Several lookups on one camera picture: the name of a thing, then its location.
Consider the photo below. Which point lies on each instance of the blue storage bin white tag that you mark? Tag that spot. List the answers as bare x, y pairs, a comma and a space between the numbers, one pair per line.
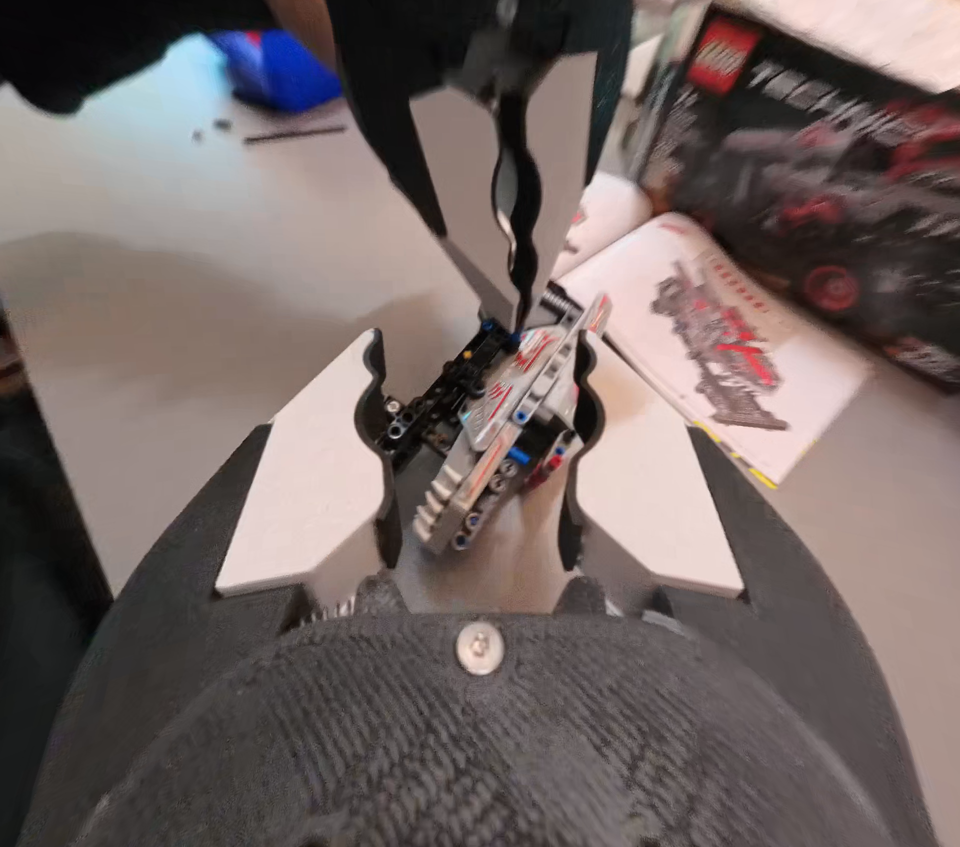
285, 74

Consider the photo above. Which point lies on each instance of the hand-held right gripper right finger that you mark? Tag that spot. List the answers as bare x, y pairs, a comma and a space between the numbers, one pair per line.
645, 487

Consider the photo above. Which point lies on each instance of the person's dark clothed body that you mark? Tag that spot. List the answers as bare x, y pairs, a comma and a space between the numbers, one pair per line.
37, 599

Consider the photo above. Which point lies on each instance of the white instruction booklet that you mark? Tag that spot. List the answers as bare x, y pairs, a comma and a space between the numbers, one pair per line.
675, 337

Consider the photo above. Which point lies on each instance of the grey desk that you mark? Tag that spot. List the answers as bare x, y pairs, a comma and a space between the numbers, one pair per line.
187, 247

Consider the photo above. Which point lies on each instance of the black axle rod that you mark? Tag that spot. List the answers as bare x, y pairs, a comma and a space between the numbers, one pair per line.
296, 134

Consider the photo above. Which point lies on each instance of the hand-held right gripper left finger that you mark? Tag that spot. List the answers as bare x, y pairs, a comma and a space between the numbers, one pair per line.
315, 472

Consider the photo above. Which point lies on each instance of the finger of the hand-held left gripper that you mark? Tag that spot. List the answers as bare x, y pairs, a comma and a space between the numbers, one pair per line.
457, 172
566, 134

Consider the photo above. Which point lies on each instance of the grey red toy brick car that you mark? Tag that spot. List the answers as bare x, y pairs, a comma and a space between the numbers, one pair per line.
517, 389

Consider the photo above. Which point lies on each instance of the black toy set box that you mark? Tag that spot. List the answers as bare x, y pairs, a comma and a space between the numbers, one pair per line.
825, 187

